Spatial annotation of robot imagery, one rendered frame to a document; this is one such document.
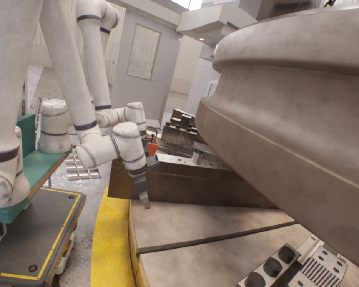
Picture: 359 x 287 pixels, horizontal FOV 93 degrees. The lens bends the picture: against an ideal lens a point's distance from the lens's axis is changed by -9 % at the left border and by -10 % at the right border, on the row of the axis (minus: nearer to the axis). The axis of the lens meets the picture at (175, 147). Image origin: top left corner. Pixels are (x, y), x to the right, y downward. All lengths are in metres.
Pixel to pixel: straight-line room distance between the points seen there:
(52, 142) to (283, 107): 1.32
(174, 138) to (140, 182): 1.76
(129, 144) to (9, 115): 0.33
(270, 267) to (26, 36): 1.06
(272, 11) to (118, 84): 3.91
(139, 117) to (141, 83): 3.32
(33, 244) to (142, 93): 3.71
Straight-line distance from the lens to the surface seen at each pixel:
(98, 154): 0.64
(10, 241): 1.32
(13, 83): 0.56
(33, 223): 1.39
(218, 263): 1.36
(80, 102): 0.71
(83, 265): 1.55
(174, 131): 2.41
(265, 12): 5.65
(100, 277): 1.50
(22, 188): 0.90
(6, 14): 0.54
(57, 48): 0.69
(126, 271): 1.53
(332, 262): 0.96
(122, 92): 4.26
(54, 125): 1.19
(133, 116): 1.08
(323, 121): 1.09
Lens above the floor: 1.29
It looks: 20 degrees down
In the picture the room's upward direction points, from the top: 16 degrees clockwise
